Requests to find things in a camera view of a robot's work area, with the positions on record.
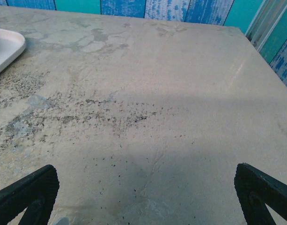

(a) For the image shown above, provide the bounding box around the grey metal frame post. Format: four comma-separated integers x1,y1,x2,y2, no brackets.
245,0,287,51

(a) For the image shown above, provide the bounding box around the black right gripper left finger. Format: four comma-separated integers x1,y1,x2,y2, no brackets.
0,164,60,225

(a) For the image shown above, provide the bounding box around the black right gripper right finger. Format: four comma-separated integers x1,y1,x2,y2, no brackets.
234,162,287,225

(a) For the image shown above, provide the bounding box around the white rectangular tray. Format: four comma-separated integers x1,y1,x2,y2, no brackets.
0,27,27,79

